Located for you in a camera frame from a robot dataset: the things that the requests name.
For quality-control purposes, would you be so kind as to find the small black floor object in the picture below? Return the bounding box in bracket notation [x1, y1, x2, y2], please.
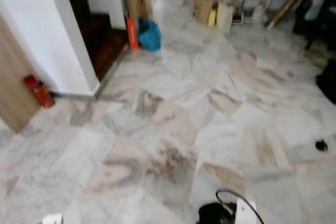
[315, 139, 329, 152]

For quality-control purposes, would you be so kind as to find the large black object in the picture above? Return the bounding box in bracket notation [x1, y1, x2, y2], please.
[315, 59, 336, 105]

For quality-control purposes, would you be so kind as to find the light wooden door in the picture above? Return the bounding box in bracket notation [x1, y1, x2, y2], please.
[0, 17, 44, 134]

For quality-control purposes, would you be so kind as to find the blue plastic bag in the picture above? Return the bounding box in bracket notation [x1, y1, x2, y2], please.
[138, 18, 162, 52]

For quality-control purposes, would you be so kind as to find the red fire extinguisher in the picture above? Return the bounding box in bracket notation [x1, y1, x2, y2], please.
[23, 74, 56, 109]

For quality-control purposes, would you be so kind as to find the yellow bottle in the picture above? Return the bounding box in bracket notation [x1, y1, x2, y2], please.
[207, 7, 218, 26]

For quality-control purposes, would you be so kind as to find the cream container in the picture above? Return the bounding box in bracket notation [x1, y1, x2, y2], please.
[216, 2, 235, 33]

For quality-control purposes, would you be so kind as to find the orange carton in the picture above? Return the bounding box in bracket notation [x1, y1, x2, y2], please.
[125, 17, 140, 51]

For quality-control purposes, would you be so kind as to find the small cardboard box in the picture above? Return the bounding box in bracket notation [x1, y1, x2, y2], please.
[193, 0, 216, 24]

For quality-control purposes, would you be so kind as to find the dark wooden staircase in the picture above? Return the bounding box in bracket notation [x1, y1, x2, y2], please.
[68, 0, 129, 82]

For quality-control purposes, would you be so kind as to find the black dining chair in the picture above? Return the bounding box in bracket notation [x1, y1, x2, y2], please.
[292, 0, 336, 51]

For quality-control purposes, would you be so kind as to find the tall cardboard box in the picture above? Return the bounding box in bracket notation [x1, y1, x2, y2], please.
[124, 0, 150, 21]

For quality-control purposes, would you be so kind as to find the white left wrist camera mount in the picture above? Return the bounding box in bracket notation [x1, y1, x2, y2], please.
[42, 213, 64, 224]

